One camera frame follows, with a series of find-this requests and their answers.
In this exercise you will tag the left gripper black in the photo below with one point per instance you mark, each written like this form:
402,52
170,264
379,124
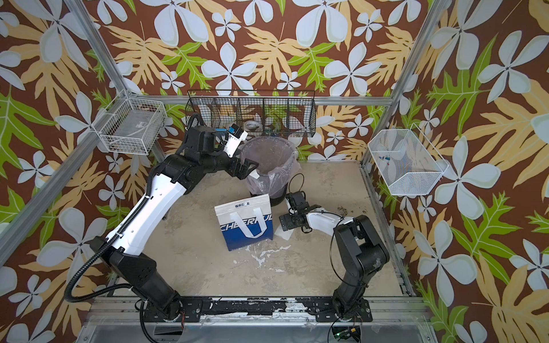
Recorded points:
243,171

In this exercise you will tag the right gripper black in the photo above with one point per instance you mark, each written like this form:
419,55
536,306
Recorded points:
289,224

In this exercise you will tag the torn receipt piece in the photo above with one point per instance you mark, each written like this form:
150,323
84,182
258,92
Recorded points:
283,234

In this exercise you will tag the white paper receipt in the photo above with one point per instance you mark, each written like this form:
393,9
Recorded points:
254,174

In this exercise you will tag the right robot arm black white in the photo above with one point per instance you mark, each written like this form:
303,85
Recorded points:
362,252

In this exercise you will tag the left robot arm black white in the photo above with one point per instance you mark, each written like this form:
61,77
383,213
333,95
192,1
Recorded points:
205,150

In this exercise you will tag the blue white takeout bag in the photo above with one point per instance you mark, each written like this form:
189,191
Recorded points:
245,222

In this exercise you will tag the black mesh trash bin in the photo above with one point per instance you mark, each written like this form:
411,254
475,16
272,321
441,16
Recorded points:
274,184

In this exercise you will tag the clear plastic bin liner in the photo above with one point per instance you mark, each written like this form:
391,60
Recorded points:
271,165

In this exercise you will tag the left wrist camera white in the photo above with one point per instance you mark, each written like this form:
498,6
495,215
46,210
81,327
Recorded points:
235,136

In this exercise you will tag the black wire wall basket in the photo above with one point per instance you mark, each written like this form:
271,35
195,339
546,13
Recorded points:
282,113

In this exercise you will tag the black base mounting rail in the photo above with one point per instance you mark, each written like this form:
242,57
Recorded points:
320,309

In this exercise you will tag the white wire basket left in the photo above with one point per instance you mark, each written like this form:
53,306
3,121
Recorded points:
130,125

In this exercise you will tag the white wire basket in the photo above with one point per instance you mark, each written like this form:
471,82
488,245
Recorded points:
408,162
130,125

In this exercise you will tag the white wire basket right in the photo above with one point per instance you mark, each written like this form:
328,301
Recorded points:
408,162

